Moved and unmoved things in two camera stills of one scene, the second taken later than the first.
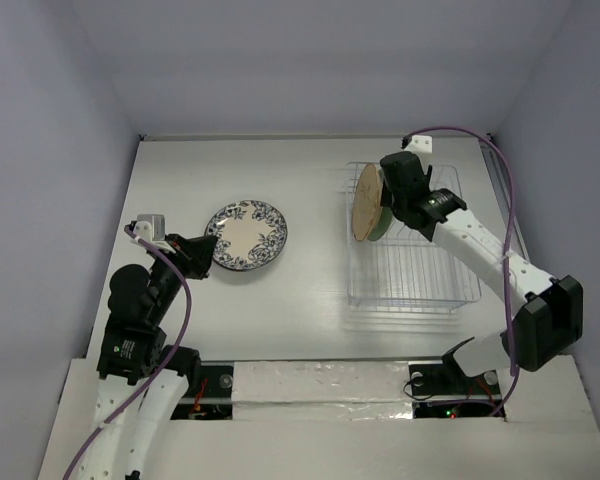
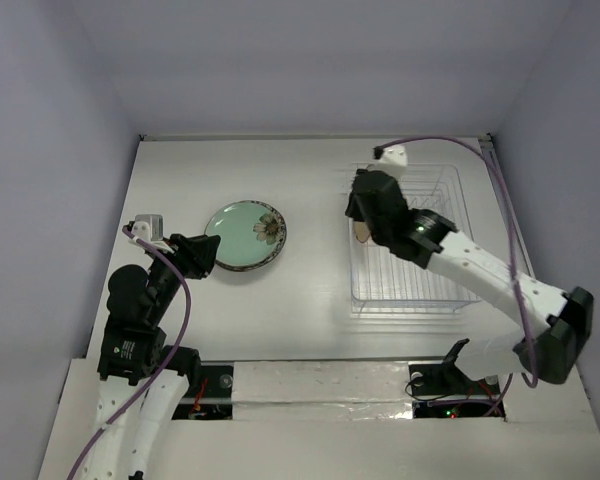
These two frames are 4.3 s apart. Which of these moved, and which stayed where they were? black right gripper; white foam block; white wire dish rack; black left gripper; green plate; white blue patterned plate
Moved: green plate; black right gripper
Stayed: white wire dish rack; white blue patterned plate; black left gripper; white foam block
